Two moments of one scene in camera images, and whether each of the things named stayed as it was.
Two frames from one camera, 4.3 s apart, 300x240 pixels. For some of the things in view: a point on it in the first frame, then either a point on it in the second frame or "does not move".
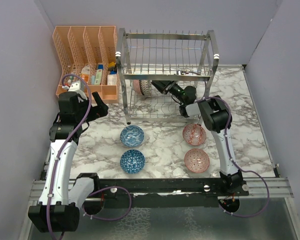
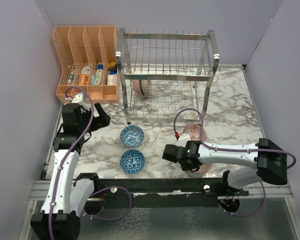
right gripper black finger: x=163 y=85 -> x=170 y=153
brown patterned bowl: x=146 y=87 does not move
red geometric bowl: x=194 y=134 does not move
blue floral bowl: x=132 y=136 does not move
